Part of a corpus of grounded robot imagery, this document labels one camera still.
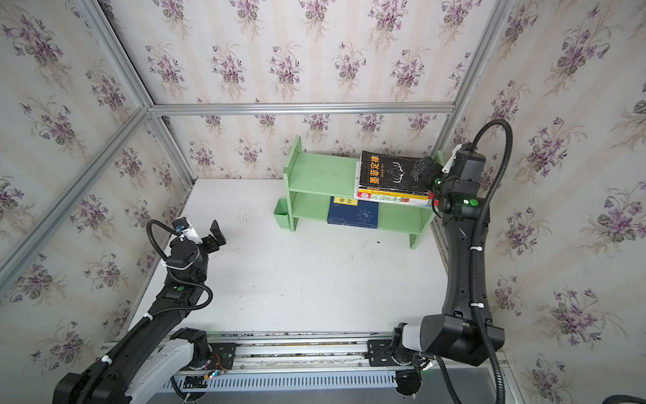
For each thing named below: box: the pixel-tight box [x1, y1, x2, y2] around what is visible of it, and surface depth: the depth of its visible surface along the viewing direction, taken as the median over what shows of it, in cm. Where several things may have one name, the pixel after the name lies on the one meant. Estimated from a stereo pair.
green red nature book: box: [356, 188, 435, 206], surface depth 76 cm
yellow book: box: [357, 188, 429, 203], surface depth 76 cm
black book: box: [359, 150, 429, 195], surface depth 78 cm
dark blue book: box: [327, 196, 379, 229], surface depth 92 cm
